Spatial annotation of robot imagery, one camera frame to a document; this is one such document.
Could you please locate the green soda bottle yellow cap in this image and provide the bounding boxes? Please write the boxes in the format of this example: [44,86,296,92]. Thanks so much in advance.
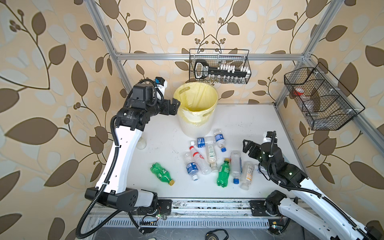
[150,163,175,186]

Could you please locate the clear bottle purple label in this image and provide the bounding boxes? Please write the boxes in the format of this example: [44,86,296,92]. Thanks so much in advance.
[256,164,268,177]

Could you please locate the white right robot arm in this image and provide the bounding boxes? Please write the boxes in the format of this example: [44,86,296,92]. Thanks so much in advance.
[243,140,384,240]

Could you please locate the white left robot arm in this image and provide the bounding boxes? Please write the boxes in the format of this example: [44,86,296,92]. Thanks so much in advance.
[76,77,180,239]

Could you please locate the white bin yellow bag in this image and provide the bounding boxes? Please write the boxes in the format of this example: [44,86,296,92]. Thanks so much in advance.
[174,82,219,138]

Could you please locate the clear bottle yellow label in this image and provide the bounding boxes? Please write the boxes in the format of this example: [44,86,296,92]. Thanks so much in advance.
[240,161,255,191]

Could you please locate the clear bottle blue cap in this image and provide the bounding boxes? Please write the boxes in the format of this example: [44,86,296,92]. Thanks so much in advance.
[230,151,242,185]

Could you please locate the small bottle blue cap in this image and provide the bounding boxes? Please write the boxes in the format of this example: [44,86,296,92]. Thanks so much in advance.
[214,129,227,153]

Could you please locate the green soda bottle upright-lying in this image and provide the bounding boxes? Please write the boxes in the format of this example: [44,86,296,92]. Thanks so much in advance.
[217,158,230,188]

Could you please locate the clear bottle green white label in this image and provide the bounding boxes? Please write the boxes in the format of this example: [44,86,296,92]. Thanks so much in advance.
[206,142,218,172]

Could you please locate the small bottle blue label lying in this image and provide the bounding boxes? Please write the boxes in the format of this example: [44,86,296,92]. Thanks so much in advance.
[191,137,216,148]

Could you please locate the clear bottle red cap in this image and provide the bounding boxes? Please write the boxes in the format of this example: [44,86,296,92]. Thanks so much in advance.
[190,146,212,175]

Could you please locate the clear bottle blue label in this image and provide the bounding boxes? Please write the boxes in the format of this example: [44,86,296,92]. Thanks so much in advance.
[183,152,199,181]

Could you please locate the black round object bottom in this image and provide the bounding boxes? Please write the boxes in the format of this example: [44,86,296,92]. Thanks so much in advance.
[205,229,229,240]

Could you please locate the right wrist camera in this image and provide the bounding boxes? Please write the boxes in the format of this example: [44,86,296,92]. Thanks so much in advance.
[263,131,274,143]

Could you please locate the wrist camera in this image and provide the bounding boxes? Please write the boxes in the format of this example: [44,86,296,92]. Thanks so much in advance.
[155,77,168,96]
[263,131,274,143]

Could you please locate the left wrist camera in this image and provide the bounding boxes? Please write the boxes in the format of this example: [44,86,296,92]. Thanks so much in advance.
[155,77,168,96]

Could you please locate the black wire basket back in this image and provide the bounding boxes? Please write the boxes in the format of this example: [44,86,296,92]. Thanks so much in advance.
[189,48,252,85]

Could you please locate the black wire basket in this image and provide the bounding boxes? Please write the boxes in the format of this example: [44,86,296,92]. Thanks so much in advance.
[284,63,366,131]
[189,48,252,85]

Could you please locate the black wire basket right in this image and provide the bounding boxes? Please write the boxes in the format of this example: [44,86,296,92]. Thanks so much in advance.
[284,63,366,131]

